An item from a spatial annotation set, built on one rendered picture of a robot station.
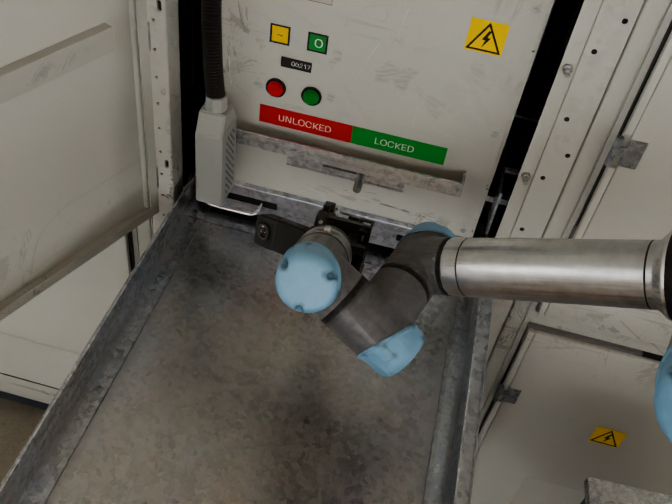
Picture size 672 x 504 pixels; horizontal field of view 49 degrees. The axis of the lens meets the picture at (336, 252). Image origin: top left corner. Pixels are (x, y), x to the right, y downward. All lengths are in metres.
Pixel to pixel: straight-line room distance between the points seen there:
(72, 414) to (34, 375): 0.90
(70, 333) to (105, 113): 0.70
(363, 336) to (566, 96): 0.48
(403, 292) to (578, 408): 0.75
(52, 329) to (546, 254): 1.27
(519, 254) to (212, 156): 0.55
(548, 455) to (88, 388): 1.00
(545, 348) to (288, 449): 0.56
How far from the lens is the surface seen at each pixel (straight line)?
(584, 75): 1.12
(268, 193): 1.36
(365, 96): 1.21
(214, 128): 1.20
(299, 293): 0.84
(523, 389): 1.55
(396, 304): 0.89
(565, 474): 1.78
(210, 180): 1.25
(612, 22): 1.08
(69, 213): 1.32
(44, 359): 1.97
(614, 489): 1.34
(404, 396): 1.20
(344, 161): 1.24
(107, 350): 1.22
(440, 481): 1.13
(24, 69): 1.11
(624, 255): 0.85
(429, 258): 0.93
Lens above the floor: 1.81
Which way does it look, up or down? 44 degrees down
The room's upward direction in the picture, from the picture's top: 10 degrees clockwise
